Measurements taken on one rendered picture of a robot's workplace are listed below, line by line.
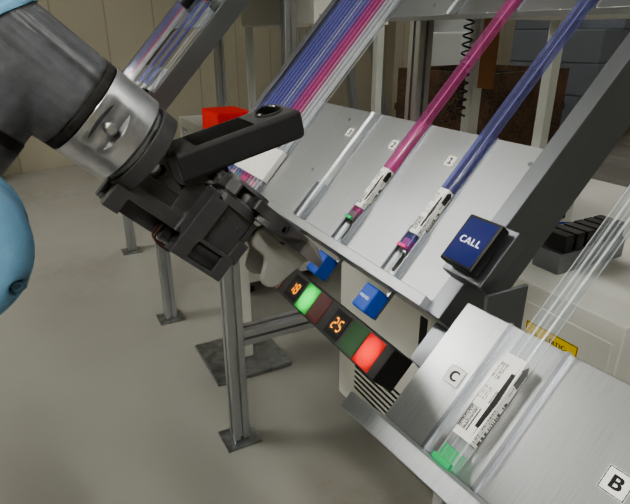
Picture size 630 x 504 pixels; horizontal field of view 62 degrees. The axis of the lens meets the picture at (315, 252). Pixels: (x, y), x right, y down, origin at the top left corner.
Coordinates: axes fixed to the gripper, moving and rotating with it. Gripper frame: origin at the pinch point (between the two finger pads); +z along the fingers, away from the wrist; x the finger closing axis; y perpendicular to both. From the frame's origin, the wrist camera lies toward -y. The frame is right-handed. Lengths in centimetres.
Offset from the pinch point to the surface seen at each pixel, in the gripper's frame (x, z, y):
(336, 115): -31.2, 9.6, -20.2
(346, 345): 0.5, 10.8, 6.0
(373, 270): 0.2, 7.5, -2.3
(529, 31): -342, 290, -304
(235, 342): -60, 41, 27
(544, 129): -55, 76, -67
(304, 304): -10.0, 10.8, 5.8
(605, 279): 0, 47, -24
